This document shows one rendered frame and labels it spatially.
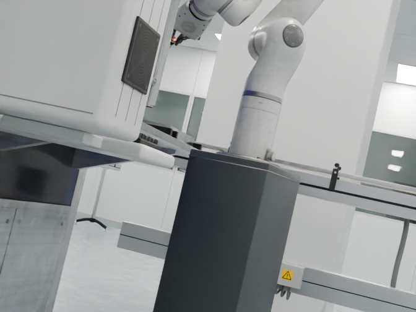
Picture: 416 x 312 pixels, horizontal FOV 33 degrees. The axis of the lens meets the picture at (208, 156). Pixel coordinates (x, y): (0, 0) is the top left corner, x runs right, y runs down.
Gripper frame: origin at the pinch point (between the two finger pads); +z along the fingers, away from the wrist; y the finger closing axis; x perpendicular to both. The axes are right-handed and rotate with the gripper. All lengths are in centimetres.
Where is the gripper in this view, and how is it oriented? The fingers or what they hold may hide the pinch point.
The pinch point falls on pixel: (175, 36)
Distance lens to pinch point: 221.2
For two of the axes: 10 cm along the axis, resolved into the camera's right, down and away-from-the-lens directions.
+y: 8.4, 4.4, 3.3
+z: -5.1, 4.0, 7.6
